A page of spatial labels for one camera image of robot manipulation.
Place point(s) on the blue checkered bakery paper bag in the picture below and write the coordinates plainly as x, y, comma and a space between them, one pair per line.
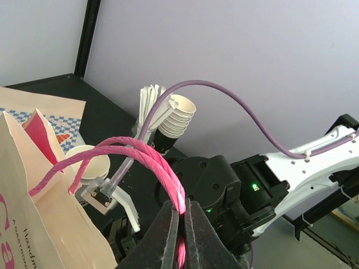
63, 114

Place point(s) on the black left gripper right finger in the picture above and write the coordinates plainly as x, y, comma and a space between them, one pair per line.
204, 249

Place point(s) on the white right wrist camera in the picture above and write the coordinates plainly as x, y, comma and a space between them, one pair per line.
94, 194

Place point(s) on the tall white paper cup stack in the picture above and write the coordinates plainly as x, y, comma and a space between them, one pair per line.
176, 123

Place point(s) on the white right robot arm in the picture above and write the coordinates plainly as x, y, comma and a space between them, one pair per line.
314, 174

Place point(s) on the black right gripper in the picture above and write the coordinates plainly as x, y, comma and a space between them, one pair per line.
148, 196

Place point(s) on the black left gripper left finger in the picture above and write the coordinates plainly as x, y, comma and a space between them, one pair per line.
159, 246

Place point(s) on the cream pink Cakes paper bag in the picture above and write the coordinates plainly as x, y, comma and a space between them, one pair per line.
42, 223

